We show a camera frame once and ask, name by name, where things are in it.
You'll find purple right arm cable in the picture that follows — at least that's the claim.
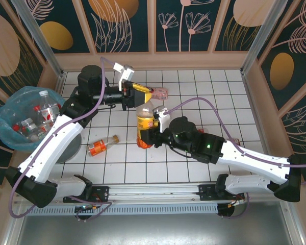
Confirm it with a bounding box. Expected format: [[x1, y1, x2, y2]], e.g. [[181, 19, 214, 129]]
[[167, 97, 306, 221]]

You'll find orange juice bottle yellow cap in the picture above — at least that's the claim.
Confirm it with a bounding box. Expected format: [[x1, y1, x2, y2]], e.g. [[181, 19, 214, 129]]
[[136, 100, 158, 150]]

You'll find grey metal sheet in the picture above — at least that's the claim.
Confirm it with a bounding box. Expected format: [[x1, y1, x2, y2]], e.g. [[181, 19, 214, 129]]
[[15, 214, 294, 245]]

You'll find blue plastic bin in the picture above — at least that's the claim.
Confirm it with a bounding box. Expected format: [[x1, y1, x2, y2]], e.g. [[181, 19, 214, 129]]
[[0, 86, 66, 152]]

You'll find aluminium frame post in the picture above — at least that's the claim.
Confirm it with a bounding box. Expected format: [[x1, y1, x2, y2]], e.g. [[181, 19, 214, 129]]
[[239, 0, 289, 75], [10, 0, 67, 80]]

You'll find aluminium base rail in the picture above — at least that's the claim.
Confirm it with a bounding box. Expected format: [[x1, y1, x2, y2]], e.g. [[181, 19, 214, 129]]
[[14, 182, 290, 205]]

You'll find slotted grey cable tray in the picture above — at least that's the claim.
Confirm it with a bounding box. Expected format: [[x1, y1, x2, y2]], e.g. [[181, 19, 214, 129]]
[[24, 204, 220, 216]]

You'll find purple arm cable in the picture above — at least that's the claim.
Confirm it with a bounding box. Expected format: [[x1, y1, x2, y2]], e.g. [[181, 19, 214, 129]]
[[167, 97, 306, 221], [9, 56, 113, 223]]

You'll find orange label bottle tan cap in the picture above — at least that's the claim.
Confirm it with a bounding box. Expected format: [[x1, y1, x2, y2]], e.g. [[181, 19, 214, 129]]
[[86, 134, 120, 157]]

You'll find grey mesh waste bin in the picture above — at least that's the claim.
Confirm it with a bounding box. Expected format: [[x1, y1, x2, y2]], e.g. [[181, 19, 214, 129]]
[[0, 86, 82, 164]]

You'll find pink drink bottle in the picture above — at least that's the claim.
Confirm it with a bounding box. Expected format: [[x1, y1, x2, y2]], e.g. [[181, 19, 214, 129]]
[[149, 86, 169, 101]]

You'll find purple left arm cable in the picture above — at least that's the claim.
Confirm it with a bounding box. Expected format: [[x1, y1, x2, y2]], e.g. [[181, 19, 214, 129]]
[[9, 56, 113, 223]]

